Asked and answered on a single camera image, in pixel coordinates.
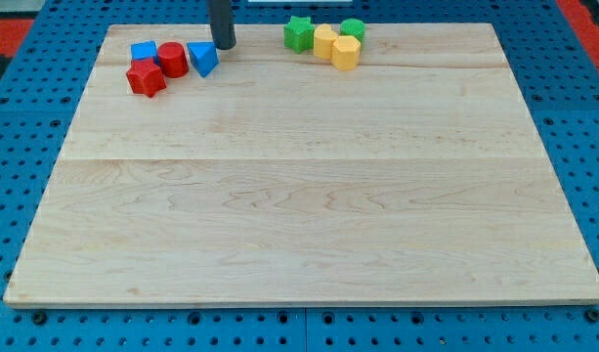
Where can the green star block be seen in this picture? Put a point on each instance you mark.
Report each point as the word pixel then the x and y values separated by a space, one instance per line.
pixel 298 34

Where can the red star block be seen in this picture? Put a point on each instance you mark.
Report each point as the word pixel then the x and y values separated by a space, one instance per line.
pixel 145 77

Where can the light wooden board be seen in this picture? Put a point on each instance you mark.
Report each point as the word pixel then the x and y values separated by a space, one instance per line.
pixel 416 179

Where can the yellow hexagon block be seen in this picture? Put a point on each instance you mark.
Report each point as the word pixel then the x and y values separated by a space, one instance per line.
pixel 346 52

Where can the yellow heart block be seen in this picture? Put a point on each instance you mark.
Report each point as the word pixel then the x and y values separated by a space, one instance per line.
pixel 323 39

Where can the blue triangle block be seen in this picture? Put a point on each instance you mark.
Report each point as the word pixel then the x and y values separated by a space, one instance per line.
pixel 203 57

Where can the green cylinder block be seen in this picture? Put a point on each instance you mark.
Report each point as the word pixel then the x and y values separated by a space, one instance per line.
pixel 353 27

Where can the red cylinder block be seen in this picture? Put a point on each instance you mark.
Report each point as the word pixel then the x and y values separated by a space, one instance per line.
pixel 172 58

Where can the blue cube block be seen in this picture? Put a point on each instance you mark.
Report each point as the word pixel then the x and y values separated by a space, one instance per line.
pixel 144 50

